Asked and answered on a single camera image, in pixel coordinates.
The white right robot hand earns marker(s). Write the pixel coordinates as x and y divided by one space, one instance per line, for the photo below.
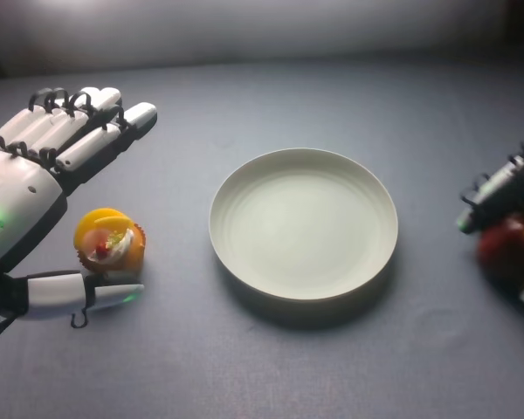
506 187

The grey table cloth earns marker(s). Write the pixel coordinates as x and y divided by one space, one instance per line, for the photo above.
262 262

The toy cupcake with fruit topping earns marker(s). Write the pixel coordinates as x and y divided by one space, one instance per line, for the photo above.
110 242

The round white plate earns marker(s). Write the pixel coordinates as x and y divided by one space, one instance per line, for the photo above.
302 224

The dark red toy apple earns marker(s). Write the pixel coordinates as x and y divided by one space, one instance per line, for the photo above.
508 249

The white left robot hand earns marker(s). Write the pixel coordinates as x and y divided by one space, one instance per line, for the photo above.
22 205

